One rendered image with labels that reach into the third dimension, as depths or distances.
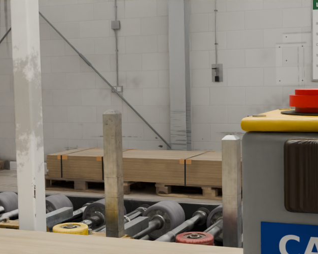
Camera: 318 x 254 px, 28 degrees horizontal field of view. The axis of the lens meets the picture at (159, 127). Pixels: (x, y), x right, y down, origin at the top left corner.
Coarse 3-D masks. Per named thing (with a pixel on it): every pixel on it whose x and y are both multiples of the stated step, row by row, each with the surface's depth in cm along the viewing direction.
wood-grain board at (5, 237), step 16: (0, 240) 135; (16, 240) 135; (32, 240) 135; (48, 240) 134; (64, 240) 134; (80, 240) 134; (96, 240) 134; (112, 240) 133; (128, 240) 133; (144, 240) 133
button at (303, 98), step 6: (300, 90) 28; (306, 90) 28; (312, 90) 27; (294, 96) 28; (300, 96) 28; (306, 96) 27; (312, 96) 27; (294, 102) 28; (300, 102) 28; (306, 102) 27; (312, 102) 27; (300, 108) 28; (306, 108) 28; (312, 108) 27
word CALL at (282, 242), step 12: (264, 228) 27; (276, 228) 27; (288, 228) 26; (300, 228) 26; (312, 228) 26; (264, 240) 27; (276, 240) 27; (288, 240) 26; (300, 240) 26; (312, 240) 26; (264, 252) 27; (276, 252) 27; (288, 252) 26; (300, 252) 26; (312, 252) 26
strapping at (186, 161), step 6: (126, 150) 750; (60, 156) 718; (66, 156) 715; (96, 156) 699; (102, 156) 696; (102, 162) 696; (180, 162) 658; (186, 162) 655; (102, 168) 696; (102, 174) 697
